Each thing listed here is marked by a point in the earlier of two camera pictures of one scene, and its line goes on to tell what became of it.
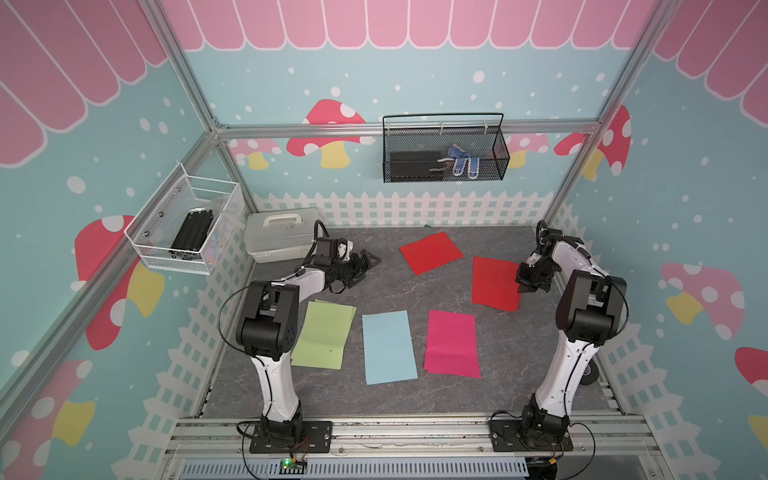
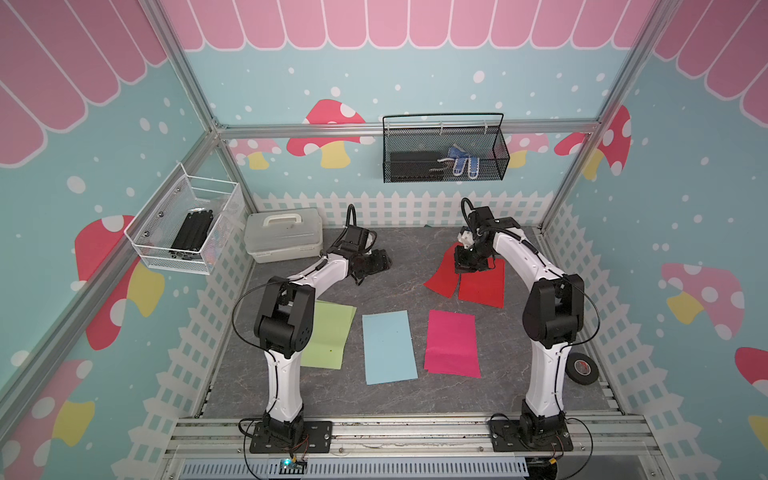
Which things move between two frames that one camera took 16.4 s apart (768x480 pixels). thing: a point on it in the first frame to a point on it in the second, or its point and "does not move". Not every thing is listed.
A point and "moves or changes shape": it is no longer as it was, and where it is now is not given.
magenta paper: [452, 347] does not move
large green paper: [325, 332] does not move
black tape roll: [591, 373] does not move
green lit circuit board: [288, 466] does not move
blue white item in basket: [460, 156] does not move
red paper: [430, 253] to [444, 280]
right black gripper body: [537, 277] to [471, 259]
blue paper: [388, 347] does not move
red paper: [494, 283] moves or changes shape
